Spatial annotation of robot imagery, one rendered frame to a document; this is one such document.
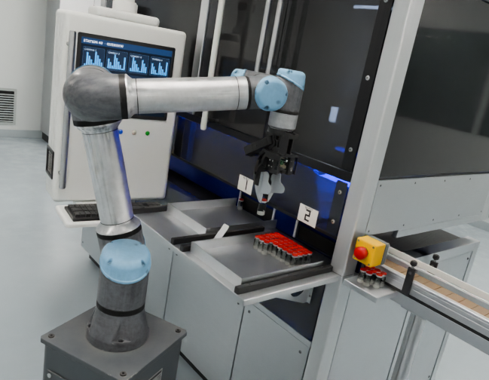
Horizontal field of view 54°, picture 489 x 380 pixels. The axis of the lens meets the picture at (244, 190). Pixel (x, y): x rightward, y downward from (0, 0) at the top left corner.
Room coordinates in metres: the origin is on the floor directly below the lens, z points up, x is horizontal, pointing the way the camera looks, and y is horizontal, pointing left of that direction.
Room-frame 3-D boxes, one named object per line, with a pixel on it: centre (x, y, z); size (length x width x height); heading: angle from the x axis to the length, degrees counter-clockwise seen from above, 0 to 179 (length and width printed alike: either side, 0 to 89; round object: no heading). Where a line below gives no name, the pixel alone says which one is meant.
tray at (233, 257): (1.41, -0.08, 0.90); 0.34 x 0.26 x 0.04; 132
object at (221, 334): (2.50, -0.04, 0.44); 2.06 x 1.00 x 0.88; 42
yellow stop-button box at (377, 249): (1.38, -0.42, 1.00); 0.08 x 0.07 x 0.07; 132
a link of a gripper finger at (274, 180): (1.28, -0.09, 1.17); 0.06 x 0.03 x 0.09; 42
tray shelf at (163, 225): (1.57, 0.00, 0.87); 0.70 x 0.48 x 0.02; 42
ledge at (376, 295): (1.40, -0.46, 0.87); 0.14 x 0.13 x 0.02; 132
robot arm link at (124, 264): (1.04, 0.25, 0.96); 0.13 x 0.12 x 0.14; 17
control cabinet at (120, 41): (2.02, 0.61, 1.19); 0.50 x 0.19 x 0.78; 125
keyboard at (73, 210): (1.81, 0.48, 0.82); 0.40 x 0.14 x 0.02; 125
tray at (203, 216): (1.74, 0.07, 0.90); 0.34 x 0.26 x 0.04; 132
